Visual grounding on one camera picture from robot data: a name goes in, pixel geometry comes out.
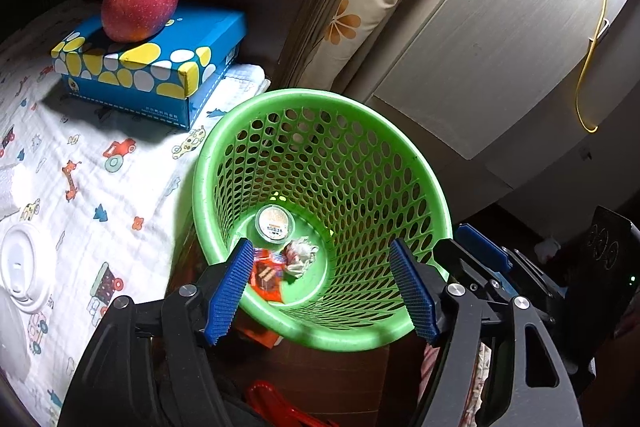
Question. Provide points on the translucent plastic cup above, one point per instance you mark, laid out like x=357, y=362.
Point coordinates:
x=10, y=339

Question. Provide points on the red plastic object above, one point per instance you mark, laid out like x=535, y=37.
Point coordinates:
x=280, y=407

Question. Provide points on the green perforated plastic basket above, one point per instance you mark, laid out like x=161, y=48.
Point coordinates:
x=350, y=187

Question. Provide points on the blue box with dots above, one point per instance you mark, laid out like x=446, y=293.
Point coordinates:
x=150, y=67

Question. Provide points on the white cartoon printed blanket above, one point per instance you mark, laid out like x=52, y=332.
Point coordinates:
x=100, y=187

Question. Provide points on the white plastic cup lid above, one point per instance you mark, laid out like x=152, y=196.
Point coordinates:
x=22, y=264

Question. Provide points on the orange snack wrapper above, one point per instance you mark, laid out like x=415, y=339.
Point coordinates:
x=265, y=278

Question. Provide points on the black panel with round cutouts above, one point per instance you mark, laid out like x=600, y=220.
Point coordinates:
x=602, y=252

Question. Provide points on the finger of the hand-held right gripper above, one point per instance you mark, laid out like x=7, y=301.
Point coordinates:
x=482, y=244
x=465, y=264

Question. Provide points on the pink striped cloth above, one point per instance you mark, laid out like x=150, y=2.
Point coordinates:
x=429, y=362

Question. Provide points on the crumpled white tissue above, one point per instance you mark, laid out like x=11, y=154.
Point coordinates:
x=300, y=258

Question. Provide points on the orange packet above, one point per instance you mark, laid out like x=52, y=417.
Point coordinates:
x=257, y=336

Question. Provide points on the round foil-lid cup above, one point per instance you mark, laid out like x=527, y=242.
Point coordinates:
x=273, y=222

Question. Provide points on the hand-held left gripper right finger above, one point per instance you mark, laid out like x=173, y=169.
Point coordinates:
x=412, y=292

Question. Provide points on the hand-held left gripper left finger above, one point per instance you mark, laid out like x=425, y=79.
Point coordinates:
x=227, y=294

